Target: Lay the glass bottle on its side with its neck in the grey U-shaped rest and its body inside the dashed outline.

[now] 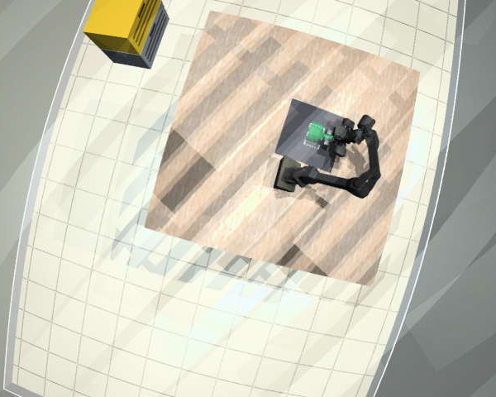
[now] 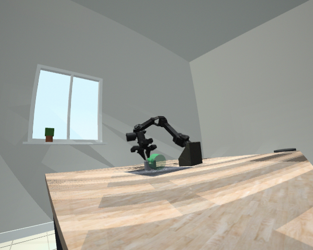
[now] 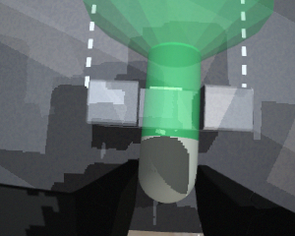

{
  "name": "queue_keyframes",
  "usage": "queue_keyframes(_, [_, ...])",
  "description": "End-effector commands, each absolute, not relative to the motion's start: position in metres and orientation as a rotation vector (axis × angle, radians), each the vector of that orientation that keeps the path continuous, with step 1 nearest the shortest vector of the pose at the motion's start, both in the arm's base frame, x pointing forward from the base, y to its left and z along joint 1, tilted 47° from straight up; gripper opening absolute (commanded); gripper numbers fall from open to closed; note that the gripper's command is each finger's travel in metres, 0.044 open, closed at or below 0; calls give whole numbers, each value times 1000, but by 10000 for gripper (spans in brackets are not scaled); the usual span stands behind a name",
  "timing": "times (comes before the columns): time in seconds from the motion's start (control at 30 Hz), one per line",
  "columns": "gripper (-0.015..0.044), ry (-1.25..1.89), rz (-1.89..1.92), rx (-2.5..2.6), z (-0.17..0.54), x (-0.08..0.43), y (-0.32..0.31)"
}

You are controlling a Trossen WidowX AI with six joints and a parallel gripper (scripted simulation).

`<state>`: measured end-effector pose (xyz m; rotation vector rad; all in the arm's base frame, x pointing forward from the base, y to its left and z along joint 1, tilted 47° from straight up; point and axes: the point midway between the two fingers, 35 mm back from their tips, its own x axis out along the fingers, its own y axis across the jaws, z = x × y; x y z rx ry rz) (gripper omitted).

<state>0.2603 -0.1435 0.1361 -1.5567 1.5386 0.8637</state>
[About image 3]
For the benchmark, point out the grey blocks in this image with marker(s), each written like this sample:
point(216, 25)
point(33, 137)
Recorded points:
point(114, 103)

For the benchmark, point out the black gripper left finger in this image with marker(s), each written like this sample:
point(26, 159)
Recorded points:
point(104, 207)

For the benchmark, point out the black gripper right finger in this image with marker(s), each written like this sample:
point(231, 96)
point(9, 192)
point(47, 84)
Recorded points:
point(226, 208)

